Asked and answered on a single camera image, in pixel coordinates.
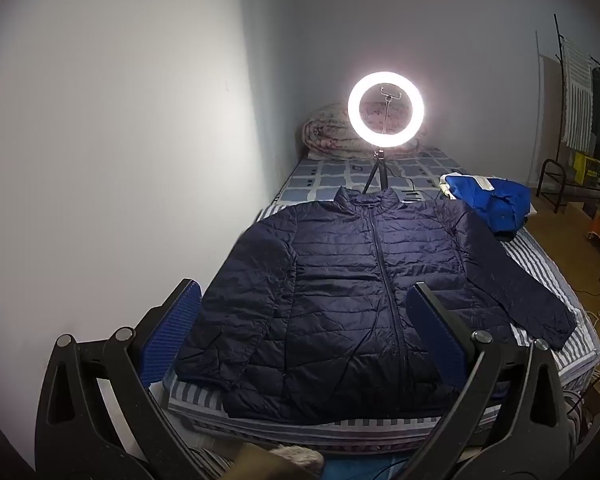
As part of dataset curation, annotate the navy puffer jacket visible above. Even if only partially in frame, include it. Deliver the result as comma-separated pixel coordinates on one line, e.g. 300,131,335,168
172,186,578,420

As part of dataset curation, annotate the blue and white garment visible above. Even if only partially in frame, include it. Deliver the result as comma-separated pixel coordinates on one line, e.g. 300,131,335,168
440,172,532,241

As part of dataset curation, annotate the black clothes rack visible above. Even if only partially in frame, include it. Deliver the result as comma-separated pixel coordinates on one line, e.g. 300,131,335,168
554,14,600,186

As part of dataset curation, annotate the black cable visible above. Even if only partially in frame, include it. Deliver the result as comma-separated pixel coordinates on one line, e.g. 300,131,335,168
394,176,461,197

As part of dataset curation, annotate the hanging striped towel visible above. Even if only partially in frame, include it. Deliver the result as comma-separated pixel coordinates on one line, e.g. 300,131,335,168
561,40,595,153

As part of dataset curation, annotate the blue checked bed sheet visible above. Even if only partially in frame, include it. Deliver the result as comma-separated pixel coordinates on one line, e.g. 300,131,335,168
280,147,468,206

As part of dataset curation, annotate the bed with striped sheet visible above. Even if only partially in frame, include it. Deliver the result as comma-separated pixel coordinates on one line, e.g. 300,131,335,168
162,195,600,456

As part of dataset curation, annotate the rolled floral quilt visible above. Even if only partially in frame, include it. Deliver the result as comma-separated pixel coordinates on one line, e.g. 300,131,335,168
301,103,426,161

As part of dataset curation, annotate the tan furry cloth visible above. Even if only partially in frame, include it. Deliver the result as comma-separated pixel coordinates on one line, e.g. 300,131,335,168
220,442,326,480

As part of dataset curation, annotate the ring light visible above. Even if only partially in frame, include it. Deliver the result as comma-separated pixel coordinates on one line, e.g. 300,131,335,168
347,71,425,150

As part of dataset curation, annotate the black metal low rack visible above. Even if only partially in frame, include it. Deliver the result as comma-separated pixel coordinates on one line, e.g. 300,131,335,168
537,159,600,213

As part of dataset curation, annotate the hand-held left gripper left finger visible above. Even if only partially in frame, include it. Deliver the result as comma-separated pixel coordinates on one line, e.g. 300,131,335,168
34,279,211,480

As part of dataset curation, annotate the yellow box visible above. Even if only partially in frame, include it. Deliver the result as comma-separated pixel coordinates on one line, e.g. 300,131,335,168
572,152,600,183

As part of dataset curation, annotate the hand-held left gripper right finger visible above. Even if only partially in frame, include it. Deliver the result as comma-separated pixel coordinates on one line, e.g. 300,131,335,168
397,282,578,480

